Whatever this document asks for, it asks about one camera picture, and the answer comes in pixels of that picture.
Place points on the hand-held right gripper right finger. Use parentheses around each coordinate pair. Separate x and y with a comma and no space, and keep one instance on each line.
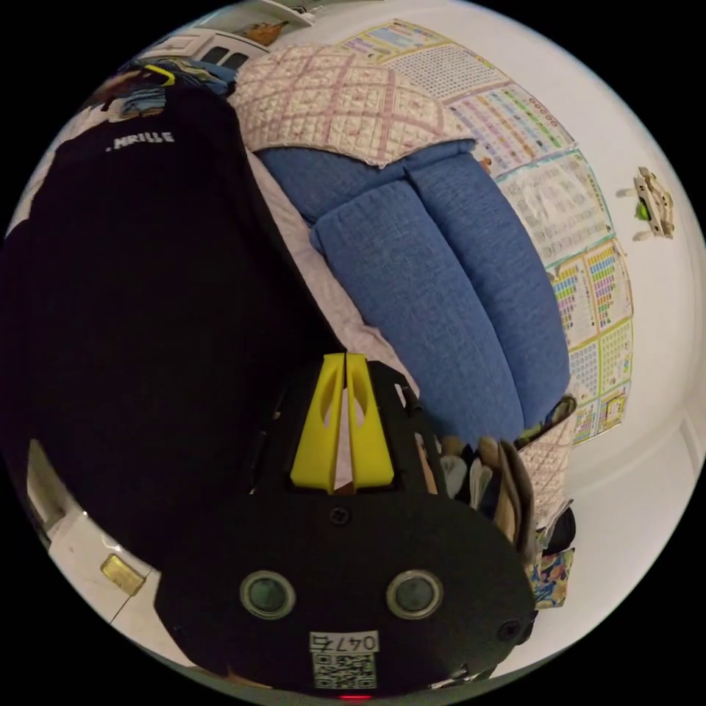
(369,447)

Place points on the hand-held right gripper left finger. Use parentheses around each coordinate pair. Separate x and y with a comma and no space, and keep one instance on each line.
(317,441)

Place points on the floral printed bag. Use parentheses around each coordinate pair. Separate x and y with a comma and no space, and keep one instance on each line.
(551,576)

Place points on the pile of clothes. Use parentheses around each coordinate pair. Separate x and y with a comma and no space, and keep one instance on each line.
(496,485)

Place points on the white cupboard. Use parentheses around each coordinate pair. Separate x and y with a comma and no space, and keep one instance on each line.
(220,49)

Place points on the bed with pink checked quilt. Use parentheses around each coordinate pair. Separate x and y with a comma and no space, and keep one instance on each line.
(336,105)

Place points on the blue cushion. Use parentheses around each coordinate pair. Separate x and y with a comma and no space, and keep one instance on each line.
(314,176)
(496,265)
(441,331)

